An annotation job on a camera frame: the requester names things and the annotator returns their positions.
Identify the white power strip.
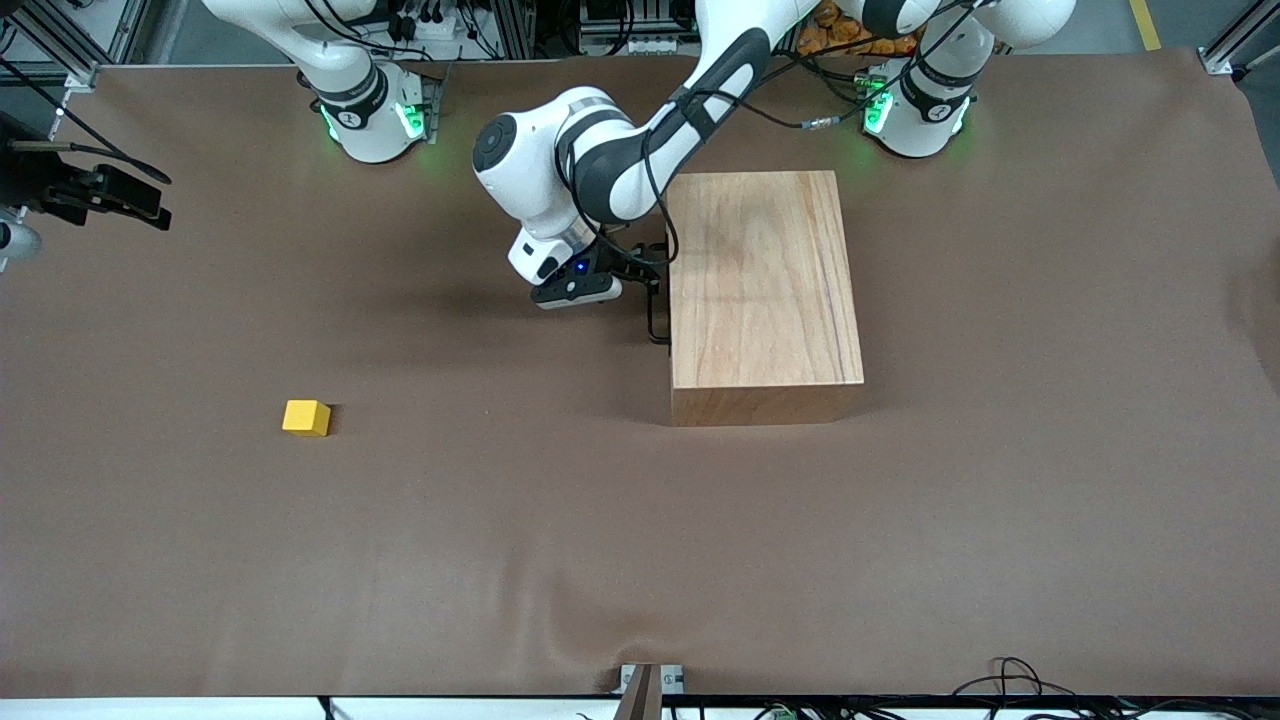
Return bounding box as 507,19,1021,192
385,8,471,43

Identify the wooden drawer with black handle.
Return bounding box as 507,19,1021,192
646,243,673,347

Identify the metal table edge bracket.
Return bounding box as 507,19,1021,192
615,662,687,720

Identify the white electronic device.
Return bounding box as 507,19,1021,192
580,28,683,57

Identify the light wooden cabinet box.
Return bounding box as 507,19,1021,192
666,170,866,428

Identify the aluminium frame profile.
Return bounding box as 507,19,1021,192
1200,20,1280,76
0,0,151,91

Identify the yellow cube block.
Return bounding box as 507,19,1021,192
282,399,332,438

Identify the orange netted bag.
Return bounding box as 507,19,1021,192
797,0,921,58

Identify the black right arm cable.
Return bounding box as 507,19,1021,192
0,58,173,187

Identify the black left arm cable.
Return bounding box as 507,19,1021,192
640,60,841,266

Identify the brown table cover sheet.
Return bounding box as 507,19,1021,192
0,52,1280,699

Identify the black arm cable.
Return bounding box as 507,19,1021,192
640,60,841,266
0,58,173,187

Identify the black cable loop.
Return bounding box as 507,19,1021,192
950,656,1076,701

